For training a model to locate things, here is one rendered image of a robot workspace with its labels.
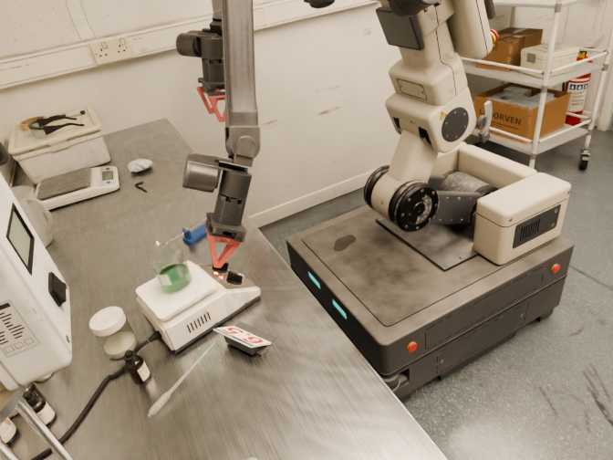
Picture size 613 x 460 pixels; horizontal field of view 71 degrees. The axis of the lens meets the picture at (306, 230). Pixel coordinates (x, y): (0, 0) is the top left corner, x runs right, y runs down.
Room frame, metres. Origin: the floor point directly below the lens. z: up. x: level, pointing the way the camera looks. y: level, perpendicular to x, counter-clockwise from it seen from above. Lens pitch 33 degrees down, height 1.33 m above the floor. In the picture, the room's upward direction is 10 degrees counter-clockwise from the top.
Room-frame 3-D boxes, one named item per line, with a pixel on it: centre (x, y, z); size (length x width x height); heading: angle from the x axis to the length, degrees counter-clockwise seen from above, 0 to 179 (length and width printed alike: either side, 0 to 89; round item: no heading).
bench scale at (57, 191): (1.35, 0.73, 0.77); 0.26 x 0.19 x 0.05; 108
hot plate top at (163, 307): (0.63, 0.26, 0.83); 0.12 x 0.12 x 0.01; 36
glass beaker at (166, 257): (0.64, 0.26, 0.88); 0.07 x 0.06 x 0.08; 29
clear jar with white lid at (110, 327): (0.59, 0.38, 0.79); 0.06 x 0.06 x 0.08
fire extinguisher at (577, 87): (2.79, -1.96, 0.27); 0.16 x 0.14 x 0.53; 112
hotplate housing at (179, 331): (0.65, 0.24, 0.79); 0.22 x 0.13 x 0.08; 126
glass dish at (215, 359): (0.52, 0.20, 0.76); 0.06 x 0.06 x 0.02
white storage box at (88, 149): (1.66, 0.88, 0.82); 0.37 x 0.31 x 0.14; 25
